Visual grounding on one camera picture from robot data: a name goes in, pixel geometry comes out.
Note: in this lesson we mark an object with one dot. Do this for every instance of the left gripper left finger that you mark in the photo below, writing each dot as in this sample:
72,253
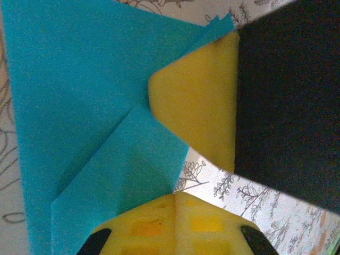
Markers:
143,233

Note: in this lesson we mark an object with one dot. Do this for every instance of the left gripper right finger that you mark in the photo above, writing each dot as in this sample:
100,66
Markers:
212,233

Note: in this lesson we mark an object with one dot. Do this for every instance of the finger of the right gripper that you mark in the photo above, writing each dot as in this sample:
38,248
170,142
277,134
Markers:
265,93

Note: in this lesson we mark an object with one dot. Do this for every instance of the blue square paper sheet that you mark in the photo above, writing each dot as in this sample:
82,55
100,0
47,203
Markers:
79,79

